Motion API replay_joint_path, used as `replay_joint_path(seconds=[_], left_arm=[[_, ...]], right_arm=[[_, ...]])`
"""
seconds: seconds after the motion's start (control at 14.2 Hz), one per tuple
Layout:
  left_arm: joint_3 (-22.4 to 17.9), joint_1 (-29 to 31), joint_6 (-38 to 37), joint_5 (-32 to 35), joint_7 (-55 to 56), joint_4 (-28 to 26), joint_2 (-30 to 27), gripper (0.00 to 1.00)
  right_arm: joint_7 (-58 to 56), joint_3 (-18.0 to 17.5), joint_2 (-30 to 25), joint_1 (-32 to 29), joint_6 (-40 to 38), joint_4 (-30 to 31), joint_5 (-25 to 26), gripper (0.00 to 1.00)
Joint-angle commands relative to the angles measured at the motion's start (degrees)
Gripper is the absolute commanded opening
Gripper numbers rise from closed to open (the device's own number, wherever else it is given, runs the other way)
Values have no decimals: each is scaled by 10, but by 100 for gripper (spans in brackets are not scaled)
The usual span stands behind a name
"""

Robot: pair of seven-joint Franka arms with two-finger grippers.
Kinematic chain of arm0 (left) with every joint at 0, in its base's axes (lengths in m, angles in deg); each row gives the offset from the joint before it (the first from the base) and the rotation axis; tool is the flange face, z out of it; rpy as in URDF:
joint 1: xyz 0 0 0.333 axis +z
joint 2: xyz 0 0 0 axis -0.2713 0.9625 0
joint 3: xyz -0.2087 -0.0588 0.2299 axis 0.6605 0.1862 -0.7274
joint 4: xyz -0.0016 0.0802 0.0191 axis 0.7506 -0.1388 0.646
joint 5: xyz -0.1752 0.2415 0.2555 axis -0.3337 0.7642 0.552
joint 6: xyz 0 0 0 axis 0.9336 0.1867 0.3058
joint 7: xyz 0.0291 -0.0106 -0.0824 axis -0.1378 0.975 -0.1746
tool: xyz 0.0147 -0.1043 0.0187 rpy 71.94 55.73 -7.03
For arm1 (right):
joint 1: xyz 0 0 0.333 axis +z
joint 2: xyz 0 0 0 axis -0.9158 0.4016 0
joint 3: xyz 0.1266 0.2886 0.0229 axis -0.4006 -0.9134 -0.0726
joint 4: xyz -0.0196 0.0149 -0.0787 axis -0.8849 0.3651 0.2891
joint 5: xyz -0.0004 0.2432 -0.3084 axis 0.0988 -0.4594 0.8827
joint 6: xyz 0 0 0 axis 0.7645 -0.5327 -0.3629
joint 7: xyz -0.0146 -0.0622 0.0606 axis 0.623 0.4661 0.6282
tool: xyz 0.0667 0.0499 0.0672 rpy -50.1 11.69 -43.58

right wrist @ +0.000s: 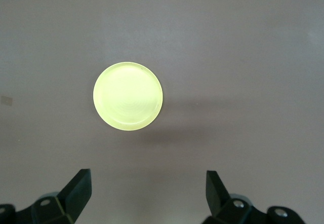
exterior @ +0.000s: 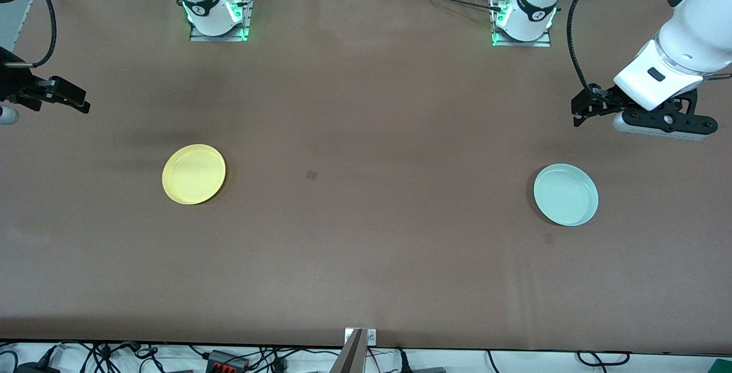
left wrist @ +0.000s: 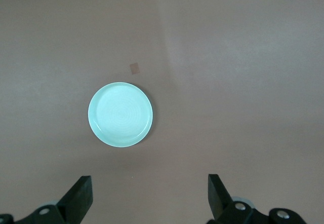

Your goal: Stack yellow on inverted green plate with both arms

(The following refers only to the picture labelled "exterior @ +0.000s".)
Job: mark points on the yellow plate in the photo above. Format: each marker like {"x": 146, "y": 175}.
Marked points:
{"x": 193, "y": 174}

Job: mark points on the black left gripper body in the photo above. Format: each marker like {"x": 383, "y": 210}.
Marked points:
{"x": 601, "y": 100}

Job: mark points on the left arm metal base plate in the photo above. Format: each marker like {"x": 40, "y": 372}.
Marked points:
{"x": 543, "y": 43}

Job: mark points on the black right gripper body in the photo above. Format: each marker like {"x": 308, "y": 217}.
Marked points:
{"x": 16, "y": 83}

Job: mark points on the dark green flat object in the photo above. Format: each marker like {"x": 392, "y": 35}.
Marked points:
{"x": 721, "y": 366}

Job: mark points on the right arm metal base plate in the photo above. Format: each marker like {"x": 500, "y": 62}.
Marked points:
{"x": 249, "y": 18}

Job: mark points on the black plug adapter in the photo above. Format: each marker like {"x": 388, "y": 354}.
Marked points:
{"x": 37, "y": 368}

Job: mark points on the black and red power strip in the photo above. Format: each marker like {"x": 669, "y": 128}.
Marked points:
{"x": 226, "y": 360}

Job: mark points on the pale green plate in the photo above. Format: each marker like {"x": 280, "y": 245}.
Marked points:
{"x": 566, "y": 194}

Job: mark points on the aluminium camera mount bar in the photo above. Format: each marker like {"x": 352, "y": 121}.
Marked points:
{"x": 350, "y": 358}

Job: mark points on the small silver metal bracket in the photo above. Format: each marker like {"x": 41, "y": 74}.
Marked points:
{"x": 372, "y": 337}

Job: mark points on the brown table cover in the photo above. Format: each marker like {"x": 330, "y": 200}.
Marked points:
{"x": 366, "y": 104}

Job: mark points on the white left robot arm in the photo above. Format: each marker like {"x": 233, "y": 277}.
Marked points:
{"x": 697, "y": 35}

